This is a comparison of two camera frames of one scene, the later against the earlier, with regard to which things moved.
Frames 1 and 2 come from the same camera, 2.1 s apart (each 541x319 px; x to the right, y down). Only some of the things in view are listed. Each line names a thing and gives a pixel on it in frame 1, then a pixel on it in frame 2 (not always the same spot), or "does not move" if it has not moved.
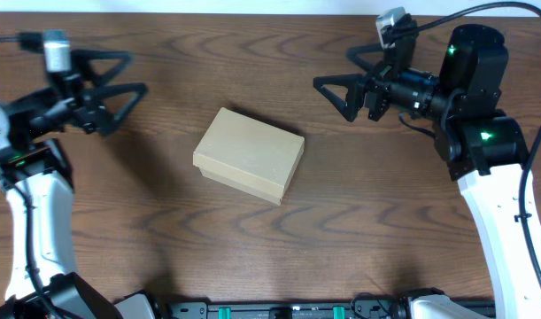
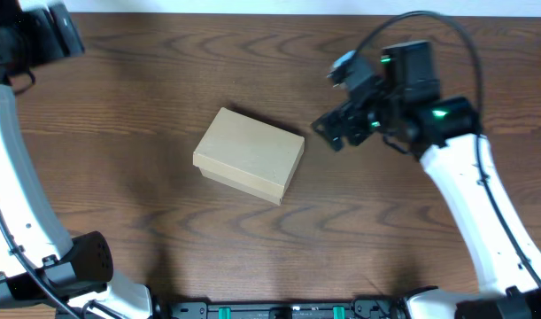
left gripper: [92, 115] to [53, 35]
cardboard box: [250, 155] does not move
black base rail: [371, 306] does not move
